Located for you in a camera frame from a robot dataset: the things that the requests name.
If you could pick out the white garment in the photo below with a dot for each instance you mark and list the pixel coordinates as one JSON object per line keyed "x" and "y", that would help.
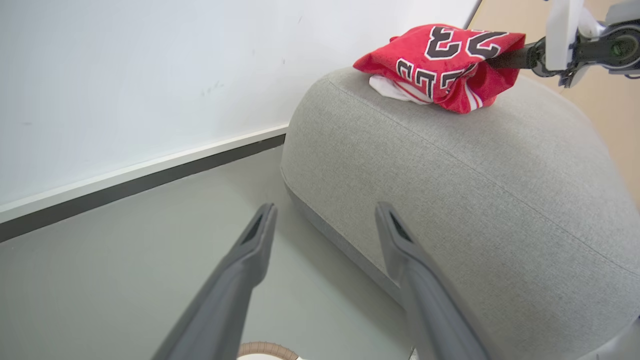
{"x": 387, "y": 88}

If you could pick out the black skirting strip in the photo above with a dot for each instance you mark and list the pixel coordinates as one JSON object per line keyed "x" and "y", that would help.
{"x": 150, "y": 186}

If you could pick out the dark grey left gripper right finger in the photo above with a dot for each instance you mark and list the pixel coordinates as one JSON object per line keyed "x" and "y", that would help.
{"x": 430, "y": 310}

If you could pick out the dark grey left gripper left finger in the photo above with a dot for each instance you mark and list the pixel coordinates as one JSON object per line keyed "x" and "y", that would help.
{"x": 225, "y": 295}

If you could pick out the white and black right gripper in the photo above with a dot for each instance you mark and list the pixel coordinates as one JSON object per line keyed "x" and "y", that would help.
{"x": 562, "y": 35}

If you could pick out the red basketball jersey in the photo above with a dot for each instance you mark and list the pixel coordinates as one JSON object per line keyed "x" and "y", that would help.
{"x": 415, "y": 52}

